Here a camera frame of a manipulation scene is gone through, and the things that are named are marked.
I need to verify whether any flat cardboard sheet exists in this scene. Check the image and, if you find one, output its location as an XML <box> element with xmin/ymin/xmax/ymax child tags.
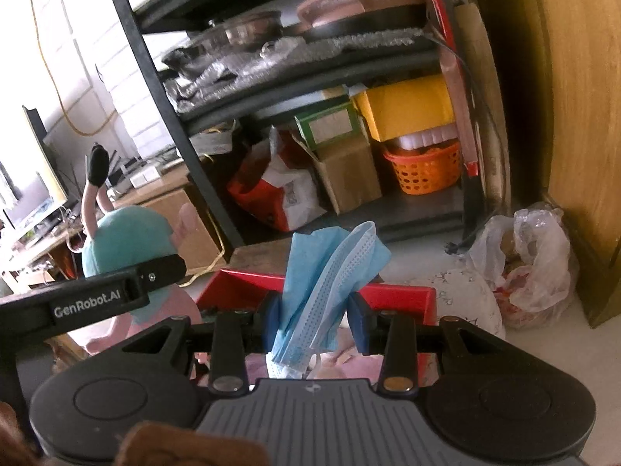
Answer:
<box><xmin>232</xmin><ymin>240</ymin><xmax>298</xmax><ymax>278</ymax></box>

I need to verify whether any computer monitor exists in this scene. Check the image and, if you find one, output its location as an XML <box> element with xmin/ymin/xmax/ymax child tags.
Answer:
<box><xmin>0</xmin><ymin>104</ymin><xmax>69</xmax><ymax>230</ymax></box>

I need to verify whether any white power adapter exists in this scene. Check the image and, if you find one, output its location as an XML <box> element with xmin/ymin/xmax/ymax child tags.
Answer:
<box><xmin>129</xmin><ymin>167</ymin><xmax>164</xmax><ymax>188</ymax></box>

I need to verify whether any glass lidded pot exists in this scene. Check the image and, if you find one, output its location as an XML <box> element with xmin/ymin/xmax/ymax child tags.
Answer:
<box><xmin>204</xmin><ymin>10</ymin><xmax>285</xmax><ymax>50</ymax></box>

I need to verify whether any clear plastic container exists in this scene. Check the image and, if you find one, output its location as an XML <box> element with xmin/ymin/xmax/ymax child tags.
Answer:
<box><xmin>388</xmin><ymin>123</ymin><xmax>460</xmax><ymax>154</ymax></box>

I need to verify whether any blue face mask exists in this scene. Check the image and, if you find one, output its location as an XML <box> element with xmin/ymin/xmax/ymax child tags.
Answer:
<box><xmin>267</xmin><ymin>221</ymin><xmax>393</xmax><ymax>381</ymax></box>

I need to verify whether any red cardboard box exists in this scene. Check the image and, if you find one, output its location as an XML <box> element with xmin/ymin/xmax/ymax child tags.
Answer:
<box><xmin>194</xmin><ymin>268</ymin><xmax>438</xmax><ymax>385</ymax></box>

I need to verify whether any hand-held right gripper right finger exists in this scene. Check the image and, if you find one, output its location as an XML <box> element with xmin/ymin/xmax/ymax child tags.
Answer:
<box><xmin>345</xmin><ymin>295</ymin><xmax>506</xmax><ymax>397</ymax></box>

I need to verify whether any orange plastic basket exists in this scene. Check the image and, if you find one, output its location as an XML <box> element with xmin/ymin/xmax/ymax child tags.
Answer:
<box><xmin>382</xmin><ymin>140</ymin><xmax>461</xmax><ymax>198</ymax></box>

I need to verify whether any bubble wrap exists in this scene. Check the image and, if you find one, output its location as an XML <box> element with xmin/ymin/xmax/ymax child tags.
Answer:
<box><xmin>162</xmin><ymin>29</ymin><xmax>423</xmax><ymax>108</ymax></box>

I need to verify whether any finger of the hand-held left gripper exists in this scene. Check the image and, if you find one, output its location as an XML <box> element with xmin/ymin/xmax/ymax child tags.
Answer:
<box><xmin>137</xmin><ymin>252</ymin><xmax>188</xmax><ymax>298</ymax></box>

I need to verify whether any pink plush toy teal hat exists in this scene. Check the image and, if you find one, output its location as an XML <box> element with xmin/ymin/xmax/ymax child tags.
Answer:
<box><xmin>73</xmin><ymin>143</ymin><xmax>201</xmax><ymax>356</ymax></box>

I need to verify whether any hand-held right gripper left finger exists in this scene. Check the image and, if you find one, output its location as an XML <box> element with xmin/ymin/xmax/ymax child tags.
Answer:
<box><xmin>121</xmin><ymin>296</ymin><xmax>282</xmax><ymax>395</ymax></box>

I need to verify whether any green box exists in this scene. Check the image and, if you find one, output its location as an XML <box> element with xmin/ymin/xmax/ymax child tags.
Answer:
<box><xmin>294</xmin><ymin>102</ymin><xmax>363</xmax><ymax>152</ymax></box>

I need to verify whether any wooden wardrobe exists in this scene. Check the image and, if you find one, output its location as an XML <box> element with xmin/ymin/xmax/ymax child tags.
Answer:
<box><xmin>466</xmin><ymin>0</ymin><xmax>621</xmax><ymax>332</ymax></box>

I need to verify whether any yellow cable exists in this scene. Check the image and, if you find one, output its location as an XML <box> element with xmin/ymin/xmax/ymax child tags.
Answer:
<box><xmin>26</xmin><ymin>0</ymin><xmax>118</xmax><ymax>137</ymax></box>

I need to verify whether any black shelf rack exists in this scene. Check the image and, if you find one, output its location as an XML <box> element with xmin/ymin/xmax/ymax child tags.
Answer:
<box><xmin>99</xmin><ymin>0</ymin><xmax>511</xmax><ymax>249</ymax></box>

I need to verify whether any brown cardboard box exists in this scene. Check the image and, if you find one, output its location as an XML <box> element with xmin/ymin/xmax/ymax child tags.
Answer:
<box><xmin>291</xmin><ymin>131</ymin><xmax>384</xmax><ymax>215</ymax></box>

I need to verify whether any red flat panel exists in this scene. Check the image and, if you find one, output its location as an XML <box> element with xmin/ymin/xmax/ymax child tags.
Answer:
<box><xmin>420</xmin><ymin>0</ymin><xmax>482</xmax><ymax>178</ymax></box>

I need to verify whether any yellow box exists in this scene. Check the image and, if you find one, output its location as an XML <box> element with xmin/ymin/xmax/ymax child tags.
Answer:
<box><xmin>353</xmin><ymin>75</ymin><xmax>457</xmax><ymax>143</ymax></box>

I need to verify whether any wooden media cabinet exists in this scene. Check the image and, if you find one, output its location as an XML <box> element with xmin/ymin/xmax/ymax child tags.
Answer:
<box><xmin>0</xmin><ymin>175</ymin><xmax>230</xmax><ymax>293</ymax></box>

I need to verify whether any black frying pan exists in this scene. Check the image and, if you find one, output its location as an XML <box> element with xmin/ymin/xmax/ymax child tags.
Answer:
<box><xmin>296</xmin><ymin>0</ymin><xmax>428</xmax><ymax>42</ymax></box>

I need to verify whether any red and white plastic bag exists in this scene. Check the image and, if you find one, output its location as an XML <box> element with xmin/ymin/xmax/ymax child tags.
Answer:
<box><xmin>227</xmin><ymin>126</ymin><xmax>329</xmax><ymax>233</ymax></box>

